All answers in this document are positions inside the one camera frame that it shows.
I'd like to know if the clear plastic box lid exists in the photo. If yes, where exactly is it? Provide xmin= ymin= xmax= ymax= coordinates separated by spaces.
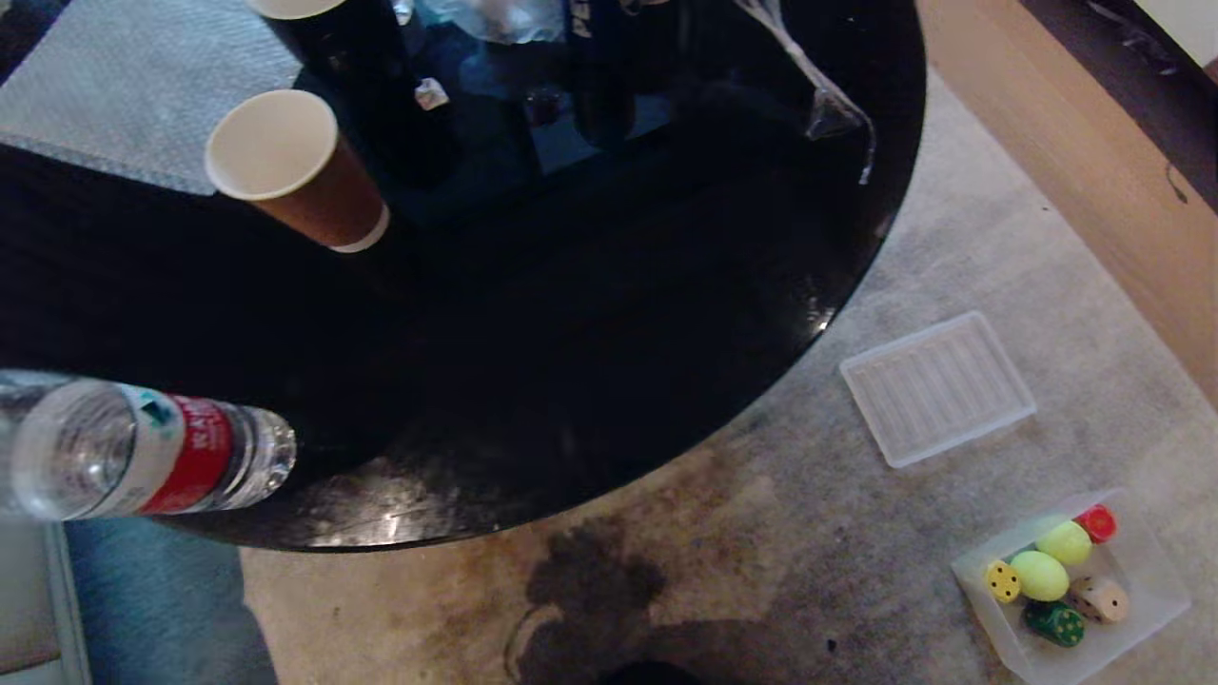
xmin=838 ymin=310 xmax=1038 ymax=470

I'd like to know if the clear plastic box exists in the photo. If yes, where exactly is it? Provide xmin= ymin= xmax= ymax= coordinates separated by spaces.
xmin=951 ymin=488 xmax=1192 ymax=685

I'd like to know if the round black table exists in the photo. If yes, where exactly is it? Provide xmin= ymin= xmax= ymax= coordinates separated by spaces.
xmin=0 ymin=0 xmax=928 ymax=553

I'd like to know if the dark blue drink can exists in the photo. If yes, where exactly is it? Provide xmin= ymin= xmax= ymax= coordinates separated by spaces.
xmin=561 ymin=0 xmax=638 ymax=148

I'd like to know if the crumpled clear plastic wrap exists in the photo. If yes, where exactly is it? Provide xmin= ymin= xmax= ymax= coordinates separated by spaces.
xmin=737 ymin=0 xmax=876 ymax=186

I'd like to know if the clear plastic bag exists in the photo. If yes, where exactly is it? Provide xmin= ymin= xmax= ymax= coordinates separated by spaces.
xmin=415 ymin=0 xmax=568 ymax=47

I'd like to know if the brown paper cup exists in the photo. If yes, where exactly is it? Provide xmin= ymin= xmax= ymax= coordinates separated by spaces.
xmin=205 ymin=89 xmax=391 ymax=254

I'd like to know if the black paper cup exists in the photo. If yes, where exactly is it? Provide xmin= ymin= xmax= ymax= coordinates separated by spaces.
xmin=246 ymin=0 xmax=458 ymax=187

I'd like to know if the yellow-green egg toy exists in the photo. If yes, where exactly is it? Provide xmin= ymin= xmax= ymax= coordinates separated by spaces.
xmin=1010 ymin=550 xmax=1071 ymax=603
xmin=1035 ymin=519 xmax=1093 ymax=567

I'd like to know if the clear plastic water bottle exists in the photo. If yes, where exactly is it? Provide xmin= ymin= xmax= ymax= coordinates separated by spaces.
xmin=0 ymin=370 xmax=298 ymax=522

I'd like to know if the wooden cabinet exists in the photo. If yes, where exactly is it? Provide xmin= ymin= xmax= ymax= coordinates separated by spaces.
xmin=915 ymin=0 xmax=1218 ymax=410

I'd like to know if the red die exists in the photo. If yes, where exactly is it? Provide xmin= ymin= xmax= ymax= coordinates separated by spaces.
xmin=1075 ymin=504 xmax=1119 ymax=545

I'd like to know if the green die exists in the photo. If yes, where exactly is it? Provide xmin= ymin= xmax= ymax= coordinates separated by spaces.
xmin=1023 ymin=601 xmax=1087 ymax=649

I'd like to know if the grey woven mat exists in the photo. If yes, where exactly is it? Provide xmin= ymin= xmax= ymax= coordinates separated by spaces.
xmin=0 ymin=0 xmax=304 ymax=197

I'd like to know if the beige wooden die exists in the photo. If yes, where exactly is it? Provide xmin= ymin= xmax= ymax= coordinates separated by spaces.
xmin=1068 ymin=575 xmax=1130 ymax=625

